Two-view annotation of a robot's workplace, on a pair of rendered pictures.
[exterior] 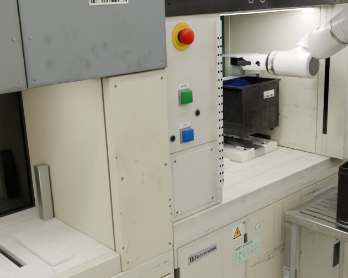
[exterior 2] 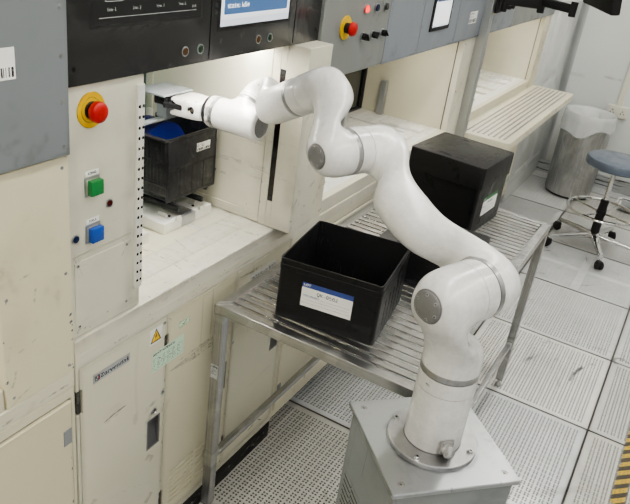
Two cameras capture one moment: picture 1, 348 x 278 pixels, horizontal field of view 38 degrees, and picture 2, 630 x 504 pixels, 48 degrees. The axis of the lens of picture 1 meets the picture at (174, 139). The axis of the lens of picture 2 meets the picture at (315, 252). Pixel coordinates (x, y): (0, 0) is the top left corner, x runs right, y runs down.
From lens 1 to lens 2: 0.31 m
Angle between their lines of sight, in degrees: 23
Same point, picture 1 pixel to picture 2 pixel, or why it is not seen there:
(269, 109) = (203, 164)
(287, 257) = (216, 354)
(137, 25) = (28, 105)
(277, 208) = (206, 298)
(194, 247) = (101, 363)
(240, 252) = (159, 357)
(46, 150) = not seen: outside the picture
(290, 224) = (221, 318)
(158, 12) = (59, 85)
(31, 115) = not seen: outside the picture
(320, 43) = (269, 108)
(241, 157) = (164, 228)
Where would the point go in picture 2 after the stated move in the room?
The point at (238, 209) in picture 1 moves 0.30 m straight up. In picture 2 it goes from (159, 309) to (163, 193)
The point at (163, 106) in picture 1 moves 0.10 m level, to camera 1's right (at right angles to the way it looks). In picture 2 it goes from (63, 202) to (119, 202)
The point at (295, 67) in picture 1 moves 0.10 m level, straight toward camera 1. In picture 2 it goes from (238, 125) to (237, 137)
